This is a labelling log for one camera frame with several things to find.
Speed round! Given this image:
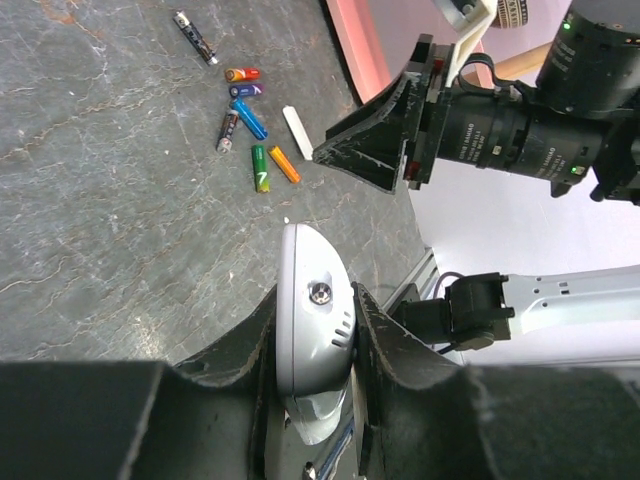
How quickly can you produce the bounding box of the black battery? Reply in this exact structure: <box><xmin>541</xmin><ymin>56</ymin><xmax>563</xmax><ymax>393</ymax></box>
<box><xmin>216</xmin><ymin>109</ymin><xmax>239</xmax><ymax>154</ymax></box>
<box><xmin>173</xmin><ymin>11</ymin><xmax>218</xmax><ymax>66</ymax></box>

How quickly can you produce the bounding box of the white battery cover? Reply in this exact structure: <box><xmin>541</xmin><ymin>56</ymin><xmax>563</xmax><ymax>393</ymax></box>
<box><xmin>282</xmin><ymin>105</ymin><xmax>313</xmax><ymax>161</ymax></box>

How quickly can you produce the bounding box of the green battery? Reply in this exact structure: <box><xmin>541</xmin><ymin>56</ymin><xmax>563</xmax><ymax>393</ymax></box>
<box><xmin>251</xmin><ymin>144</ymin><xmax>270</xmax><ymax>193</ymax></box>

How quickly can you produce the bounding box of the white remote control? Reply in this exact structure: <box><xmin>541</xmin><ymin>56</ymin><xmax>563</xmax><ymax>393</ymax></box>
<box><xmin>275</xmin><ymin>223</ymin><xmax>356</xmax><ymax>445</ymax></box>

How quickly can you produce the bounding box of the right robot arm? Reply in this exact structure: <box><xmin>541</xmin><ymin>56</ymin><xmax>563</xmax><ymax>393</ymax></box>
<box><xmin>328</xmin><ymin>1</ymin><xmax>639</xmax><ymax>275</ymax></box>

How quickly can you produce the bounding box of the purple blue battery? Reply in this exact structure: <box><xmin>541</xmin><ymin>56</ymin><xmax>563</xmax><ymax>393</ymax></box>
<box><xmin>229</xmin><ymin>83</ymin><xmax>264</xmax><ymax>98</ymax></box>

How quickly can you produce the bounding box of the black battery upper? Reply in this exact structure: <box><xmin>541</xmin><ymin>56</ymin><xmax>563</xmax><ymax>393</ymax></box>
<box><xmin>173</xmin><ymin>11</ymin><xmax>218</xmax><ymax>66</ymax></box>

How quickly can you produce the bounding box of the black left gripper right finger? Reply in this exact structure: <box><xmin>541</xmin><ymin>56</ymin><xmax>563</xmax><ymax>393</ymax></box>
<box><xmin>354</xmin><ymin>284</ymin><xmax>639</xmax><ymax>479</ymax></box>

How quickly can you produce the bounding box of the orange battery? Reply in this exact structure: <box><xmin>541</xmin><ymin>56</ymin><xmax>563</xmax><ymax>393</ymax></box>
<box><xmin>268</xmin><ymin>146</ymin><xmax>301</xmax><ymax>184</ymax></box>

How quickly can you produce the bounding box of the pink three-tier shelf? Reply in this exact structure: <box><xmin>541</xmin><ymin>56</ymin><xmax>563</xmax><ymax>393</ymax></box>
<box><xmin>327</xmin><ymin>0</ymin><xmax>569</xmax><ymax>103</ymax></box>

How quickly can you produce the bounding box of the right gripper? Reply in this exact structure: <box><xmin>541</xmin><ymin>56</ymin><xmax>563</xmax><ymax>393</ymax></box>
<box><xmin>312</xmin><ymin>34</ymin><xmax>453</xmax><ymax>194</ymax></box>

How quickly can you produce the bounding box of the black battery lower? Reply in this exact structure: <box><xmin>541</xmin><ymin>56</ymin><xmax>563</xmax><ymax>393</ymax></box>
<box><xmin>216</xmin><ymin>109</ymin><xmax>239</xmax><ymax>154</ymax></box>

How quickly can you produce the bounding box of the bowl with fruit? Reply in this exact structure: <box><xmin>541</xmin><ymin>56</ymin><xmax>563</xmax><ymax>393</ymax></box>
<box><xmin>491</xmin><ymin>0</ymin><xmax>529</xmax><ymax>29</ymax></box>

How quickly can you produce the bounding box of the light blue battery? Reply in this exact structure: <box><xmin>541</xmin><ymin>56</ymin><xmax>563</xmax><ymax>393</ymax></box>
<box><xmin>230</xmin><ymin>97</ymin><xmax>268</xmax><ymax>141</ymax></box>

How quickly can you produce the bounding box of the red yellow battery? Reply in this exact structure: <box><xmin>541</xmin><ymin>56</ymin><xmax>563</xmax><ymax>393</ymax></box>
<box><xmin>224</xmin><ymin>67</ymin><xmax>261</xmax><ymax>83</ymax></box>

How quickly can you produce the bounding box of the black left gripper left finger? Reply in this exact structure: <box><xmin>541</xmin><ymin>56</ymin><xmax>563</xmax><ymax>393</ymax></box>
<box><xmin>1</xmin><ymin>293</ymin><xmax>278</xmax><ymax>479</ymax></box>

